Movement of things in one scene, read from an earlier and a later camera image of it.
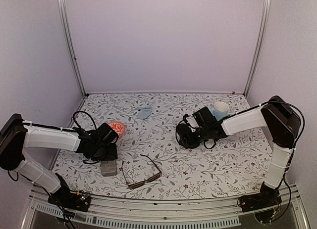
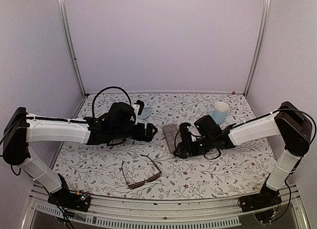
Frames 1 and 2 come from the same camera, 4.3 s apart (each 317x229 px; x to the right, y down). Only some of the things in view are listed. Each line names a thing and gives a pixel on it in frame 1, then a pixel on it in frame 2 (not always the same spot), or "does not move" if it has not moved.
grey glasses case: [108, 167] → [170, 131]
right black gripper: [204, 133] → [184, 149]
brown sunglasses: [135, 185] does not move
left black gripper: [112, 154] → [140, 136]
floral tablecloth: [152, 162] does not move
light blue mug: [220, 110] does not move
